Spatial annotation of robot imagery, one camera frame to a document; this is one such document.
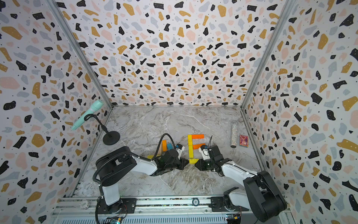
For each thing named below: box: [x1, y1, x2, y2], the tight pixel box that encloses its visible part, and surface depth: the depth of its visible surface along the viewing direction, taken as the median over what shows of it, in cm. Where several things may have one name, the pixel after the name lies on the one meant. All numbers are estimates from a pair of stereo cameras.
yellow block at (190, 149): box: [188, 145, 194, 159], surface depth 96 cm
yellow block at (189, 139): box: [187, 134, 193, 147], surface depth 102 cm
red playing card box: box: [238, 134, 249, 148], surface depth 102 cm
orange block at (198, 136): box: [192, 134, 205, 140], surface depth 105 cm
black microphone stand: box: [83, 113, 121, 146], surface depth 100 cm
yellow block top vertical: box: [189, 158, 200, 164], surface depth 92 cm
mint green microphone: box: [70, 99, 104, 131], surface depth 78 cm
